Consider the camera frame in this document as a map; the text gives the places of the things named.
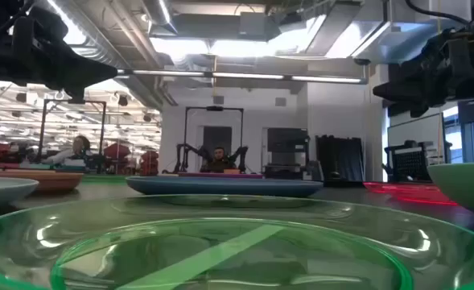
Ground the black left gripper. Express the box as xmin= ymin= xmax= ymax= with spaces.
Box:
xmin=0 ymin=0 xmax=119 ymax=104

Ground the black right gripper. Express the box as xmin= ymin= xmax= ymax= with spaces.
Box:
xmin=372 ymin=15 xmax=474 ymax=118

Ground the clear green plastic plate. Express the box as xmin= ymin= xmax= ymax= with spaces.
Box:
xmin=0 ymin=194 xmax=474 ymax=290
xmin=81 ymin=174 xmax=127 ymax=184

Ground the clear red plastic plate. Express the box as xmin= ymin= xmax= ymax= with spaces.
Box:
xmin=381 ymin=188 xmax=460 ymax=207
xmin=363 ymin=181 xmax=441 ymax=194

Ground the orange plastic plate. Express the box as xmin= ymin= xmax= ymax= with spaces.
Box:
xmin=0 ymin=168 xmax=84 ymax=193

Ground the pale grey-green plastic plate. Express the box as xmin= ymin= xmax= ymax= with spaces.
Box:
xmin=0 ymin=176 xmax=39 ymax=211

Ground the magenta plastic plate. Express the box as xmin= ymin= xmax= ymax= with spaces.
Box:
xmin=178 ymin=172 xmax=264 ymax=180

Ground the whiteboard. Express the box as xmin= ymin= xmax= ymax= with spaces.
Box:
xmin=387 ymin=112 xmax=447 ymax=162

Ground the black mesh cart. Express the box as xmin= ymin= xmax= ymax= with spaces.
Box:
xmin=383 ymin=139 xmax=435 ymax=183

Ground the person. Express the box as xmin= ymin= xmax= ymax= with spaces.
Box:
xmin=201 ymin=145 xmax=238 ymax=174
xmin=43 ymin=135 xmax=93 ymax=166

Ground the black ribbed panel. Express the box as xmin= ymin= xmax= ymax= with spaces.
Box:
xmin=315 ymin=135 xmax=365 ymax=187

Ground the black cabinet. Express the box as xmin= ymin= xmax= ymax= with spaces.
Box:
xmin=265 ymin=127 xmax=311 ymax=180

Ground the dark door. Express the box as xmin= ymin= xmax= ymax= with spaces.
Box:
xmin=202 ymin=125 xmax=233 ymax=160

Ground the long ceiling light bar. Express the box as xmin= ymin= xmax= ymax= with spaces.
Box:
xmin=117 ymin=68 xmax=367 ymax=85

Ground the blue plastic plate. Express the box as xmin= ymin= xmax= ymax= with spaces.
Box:
xmin=126 ymin=176 xmax=324 ymax=198

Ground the silver ventilation duct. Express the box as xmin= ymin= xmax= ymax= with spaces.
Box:
xmin=47 ymin=0 xmax=177 ymax=110

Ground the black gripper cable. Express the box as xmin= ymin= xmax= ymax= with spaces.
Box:
xmin=404 ymin=0 xmax=474 ymax=26

